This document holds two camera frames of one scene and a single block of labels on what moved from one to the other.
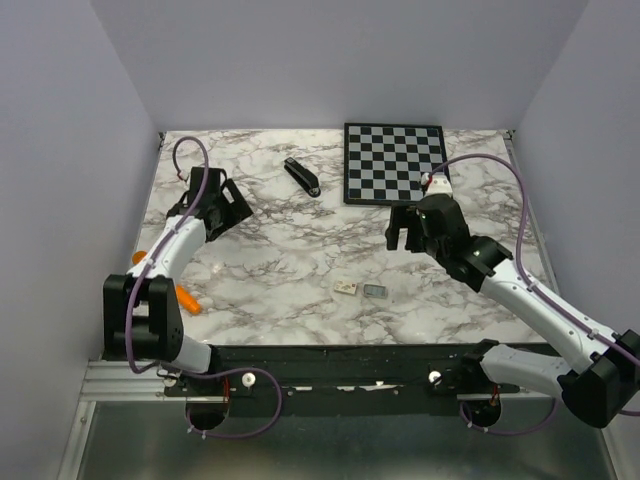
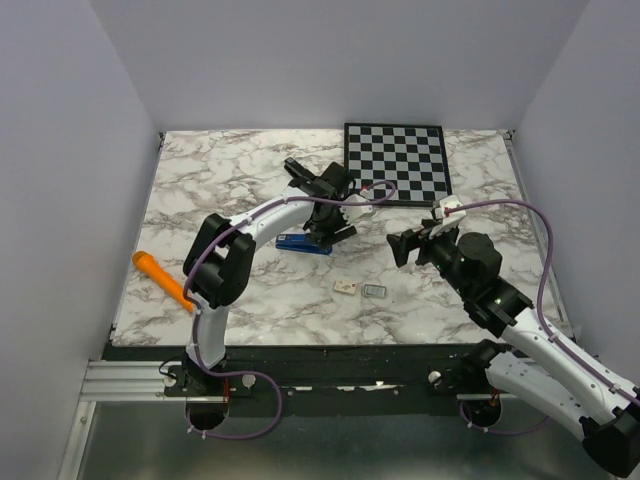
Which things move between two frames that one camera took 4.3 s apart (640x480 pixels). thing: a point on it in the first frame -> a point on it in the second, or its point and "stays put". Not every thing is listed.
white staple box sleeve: x=346 y=287 stays put
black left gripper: x=239 y=210 -> x=325 y=237
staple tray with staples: x=374 y=290 stays put
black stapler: x=302 y=177 stays put
